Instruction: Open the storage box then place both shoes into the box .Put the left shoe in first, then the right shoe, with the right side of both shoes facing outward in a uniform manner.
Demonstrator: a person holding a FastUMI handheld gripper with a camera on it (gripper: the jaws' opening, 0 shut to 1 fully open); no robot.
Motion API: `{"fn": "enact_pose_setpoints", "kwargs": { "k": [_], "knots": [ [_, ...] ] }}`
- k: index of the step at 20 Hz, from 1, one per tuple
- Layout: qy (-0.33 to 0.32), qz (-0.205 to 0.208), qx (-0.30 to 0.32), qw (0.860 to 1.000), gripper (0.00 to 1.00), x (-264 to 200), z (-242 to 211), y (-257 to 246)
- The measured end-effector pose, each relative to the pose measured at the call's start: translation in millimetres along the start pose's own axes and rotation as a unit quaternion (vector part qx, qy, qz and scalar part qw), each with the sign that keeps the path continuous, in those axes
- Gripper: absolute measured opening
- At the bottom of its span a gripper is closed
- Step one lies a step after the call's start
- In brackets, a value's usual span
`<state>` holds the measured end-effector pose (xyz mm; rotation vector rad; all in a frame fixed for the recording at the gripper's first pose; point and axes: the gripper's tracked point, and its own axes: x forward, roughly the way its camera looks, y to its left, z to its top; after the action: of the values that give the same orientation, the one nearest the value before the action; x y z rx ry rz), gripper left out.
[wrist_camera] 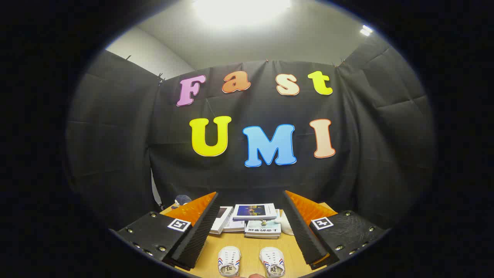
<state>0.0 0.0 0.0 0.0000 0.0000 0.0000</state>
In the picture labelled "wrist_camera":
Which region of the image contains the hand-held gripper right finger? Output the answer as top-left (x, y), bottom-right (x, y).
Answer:
top-left (283, 190), bottom-right (388, 270)

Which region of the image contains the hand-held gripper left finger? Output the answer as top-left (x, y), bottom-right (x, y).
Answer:
top-left (116, 192), bottom-right (219, 270)

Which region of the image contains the white canvas shoe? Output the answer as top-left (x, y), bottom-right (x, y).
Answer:
top-left (217, 246), bottom-right (242, 277)
top-left (259, 247), bottom-right (286, 278)

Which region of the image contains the white duck plush toy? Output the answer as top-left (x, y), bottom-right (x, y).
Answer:
top-left (276, 210), bottom-right (294, 236)

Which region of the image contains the white book with portrait cover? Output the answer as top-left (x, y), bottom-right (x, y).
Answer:
top-left (209, 206), bottom-right (234, 235)

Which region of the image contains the plain white book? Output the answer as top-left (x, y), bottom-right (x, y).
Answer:
top-left (224, 216), bottom-right (246, 233)

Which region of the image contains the book with light blue cover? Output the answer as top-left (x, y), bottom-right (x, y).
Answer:
top-left (244, 219), bottom-right (281, 239)

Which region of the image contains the book with dark blue cover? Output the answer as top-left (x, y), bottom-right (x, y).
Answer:
top-left (233, 203), bottom-right (277, 221)

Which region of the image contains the large ceiling light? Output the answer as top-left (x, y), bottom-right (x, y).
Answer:
top-left (193, 0), bottom-right (292, 25)

